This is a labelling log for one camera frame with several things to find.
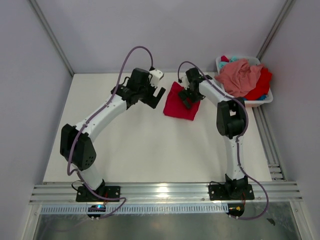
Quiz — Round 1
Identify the crimson red t shirt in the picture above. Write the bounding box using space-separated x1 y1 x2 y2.
163 81 201 121

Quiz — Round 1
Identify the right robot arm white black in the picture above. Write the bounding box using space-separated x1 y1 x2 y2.
178 67 249 200

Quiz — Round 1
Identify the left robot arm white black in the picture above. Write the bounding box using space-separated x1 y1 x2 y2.
59 68 166 201

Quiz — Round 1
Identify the salmon pink t shirt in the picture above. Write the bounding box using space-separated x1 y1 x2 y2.
214 58 264 98

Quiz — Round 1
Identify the bright red t shirt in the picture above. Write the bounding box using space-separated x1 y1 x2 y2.
219 55 273 101

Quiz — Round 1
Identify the right controller board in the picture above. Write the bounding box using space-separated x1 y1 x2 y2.
226 204 245 218

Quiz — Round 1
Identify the controller board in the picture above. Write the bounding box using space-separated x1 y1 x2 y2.
226 204 245 218
87 204 106 219

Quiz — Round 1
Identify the left controller board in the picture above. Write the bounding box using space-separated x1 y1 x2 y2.
87 204 106 219

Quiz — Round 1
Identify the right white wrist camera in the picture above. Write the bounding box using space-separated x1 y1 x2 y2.
177 76 189 88

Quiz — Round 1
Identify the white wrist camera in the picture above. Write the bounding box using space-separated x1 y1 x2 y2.
177 76 189 88
149 69 165 86

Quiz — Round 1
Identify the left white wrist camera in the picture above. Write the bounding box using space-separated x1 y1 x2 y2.
149 69 165 86

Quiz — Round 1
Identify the aluminium side rail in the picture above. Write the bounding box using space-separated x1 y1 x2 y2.
252 105 287 182

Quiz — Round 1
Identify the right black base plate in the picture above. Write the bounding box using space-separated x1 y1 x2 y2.
208 181 255 201

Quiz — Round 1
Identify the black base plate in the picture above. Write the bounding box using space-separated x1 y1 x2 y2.
75 185 121 203
208 181 255 201

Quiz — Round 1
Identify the left corner aluminium post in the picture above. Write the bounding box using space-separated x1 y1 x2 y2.
27 0 75 77

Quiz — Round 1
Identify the corner aluminium post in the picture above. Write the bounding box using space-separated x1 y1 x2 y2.
256 0 296 61
27 0 75 77

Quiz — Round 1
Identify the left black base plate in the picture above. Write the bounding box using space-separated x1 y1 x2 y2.
75 185 121 203

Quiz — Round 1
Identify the right corner aluminium post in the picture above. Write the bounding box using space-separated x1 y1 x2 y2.
256 0 296 61

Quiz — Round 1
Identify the grey slotted cable duct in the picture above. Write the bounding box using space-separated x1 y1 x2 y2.
40 202 228 215

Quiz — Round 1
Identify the aluminium front rail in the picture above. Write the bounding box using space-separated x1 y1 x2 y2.
29 181 303 205

